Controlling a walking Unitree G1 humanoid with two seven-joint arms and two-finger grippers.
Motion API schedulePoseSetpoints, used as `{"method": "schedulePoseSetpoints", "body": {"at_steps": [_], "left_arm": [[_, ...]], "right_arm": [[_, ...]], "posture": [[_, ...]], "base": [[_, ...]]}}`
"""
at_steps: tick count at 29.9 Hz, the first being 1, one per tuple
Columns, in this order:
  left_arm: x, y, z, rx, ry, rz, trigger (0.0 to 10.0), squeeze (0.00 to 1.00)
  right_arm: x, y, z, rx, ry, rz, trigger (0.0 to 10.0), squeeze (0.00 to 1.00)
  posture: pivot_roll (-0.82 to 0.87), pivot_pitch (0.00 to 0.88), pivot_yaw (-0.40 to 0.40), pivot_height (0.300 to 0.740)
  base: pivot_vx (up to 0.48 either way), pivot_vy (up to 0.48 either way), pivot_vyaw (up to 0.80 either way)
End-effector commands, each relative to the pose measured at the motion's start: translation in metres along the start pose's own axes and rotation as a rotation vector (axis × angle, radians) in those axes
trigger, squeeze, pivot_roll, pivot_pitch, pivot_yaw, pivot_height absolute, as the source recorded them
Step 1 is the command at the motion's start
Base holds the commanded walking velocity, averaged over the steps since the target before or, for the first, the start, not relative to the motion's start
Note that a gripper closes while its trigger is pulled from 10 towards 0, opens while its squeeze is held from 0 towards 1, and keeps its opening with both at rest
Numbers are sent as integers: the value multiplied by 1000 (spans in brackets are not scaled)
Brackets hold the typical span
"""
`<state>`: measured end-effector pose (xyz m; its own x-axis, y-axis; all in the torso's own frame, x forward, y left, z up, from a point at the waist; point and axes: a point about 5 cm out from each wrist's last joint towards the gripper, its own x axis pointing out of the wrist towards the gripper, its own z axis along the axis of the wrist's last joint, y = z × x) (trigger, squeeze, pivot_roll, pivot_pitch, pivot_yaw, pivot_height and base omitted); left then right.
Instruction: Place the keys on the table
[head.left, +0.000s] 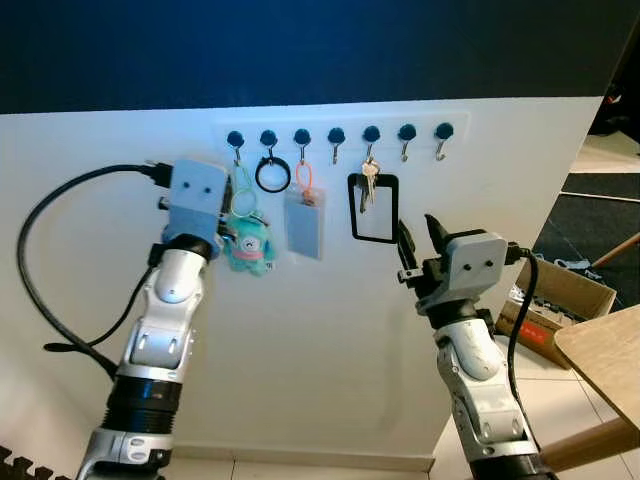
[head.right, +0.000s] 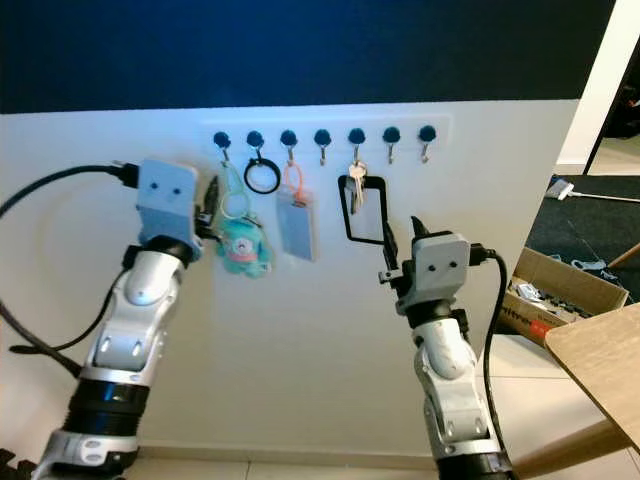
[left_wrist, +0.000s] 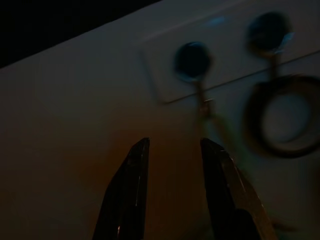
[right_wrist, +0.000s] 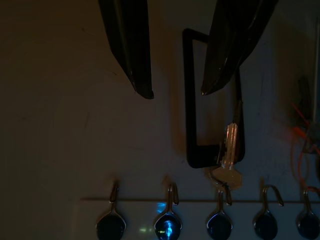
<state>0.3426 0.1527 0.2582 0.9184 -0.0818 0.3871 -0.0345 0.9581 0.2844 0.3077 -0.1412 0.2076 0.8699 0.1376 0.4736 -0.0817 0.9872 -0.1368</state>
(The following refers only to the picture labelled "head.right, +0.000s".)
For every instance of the black knob metal hook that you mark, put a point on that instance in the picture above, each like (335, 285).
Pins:
(255, 138)
(426, 132)
(356, 135)
(391, 133)
(289, 138)
(221, 139)
(322, 137)

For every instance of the dark floor rug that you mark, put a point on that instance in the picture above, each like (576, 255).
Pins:
(575, 225)

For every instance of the light wooden table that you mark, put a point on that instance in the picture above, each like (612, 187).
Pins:
(605, 360)

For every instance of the white floor item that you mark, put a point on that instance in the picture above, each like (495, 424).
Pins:
(562, 188)

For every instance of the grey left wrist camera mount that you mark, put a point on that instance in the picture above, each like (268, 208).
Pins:
(168, 195)

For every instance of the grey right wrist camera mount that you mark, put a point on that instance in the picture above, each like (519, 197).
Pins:
(438, 265)

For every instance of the brown cardboard box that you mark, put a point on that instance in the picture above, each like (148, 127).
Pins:
(575, 290)

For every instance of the grey card holder orange loop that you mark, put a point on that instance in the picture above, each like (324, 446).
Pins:
(298, 228)

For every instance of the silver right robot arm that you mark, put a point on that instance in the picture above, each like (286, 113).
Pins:
(450, 380)

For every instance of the blue item in box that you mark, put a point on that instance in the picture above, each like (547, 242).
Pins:
(582, 265)

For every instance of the white wall hook rail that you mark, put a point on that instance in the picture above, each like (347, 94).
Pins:
(305, 123)

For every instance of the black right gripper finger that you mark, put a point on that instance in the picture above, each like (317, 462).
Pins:
(390, 252)
(419, 230)

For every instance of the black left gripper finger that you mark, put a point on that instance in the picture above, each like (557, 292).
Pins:
(211, 200)

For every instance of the wooden stick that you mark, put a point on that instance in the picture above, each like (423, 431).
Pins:
(625, 254)

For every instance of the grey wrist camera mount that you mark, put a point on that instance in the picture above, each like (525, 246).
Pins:
(168, 195)
(438, 265)

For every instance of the black foam floor mat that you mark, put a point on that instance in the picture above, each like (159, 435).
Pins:
(15, 468)

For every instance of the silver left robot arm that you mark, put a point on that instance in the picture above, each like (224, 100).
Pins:
(125, 345)

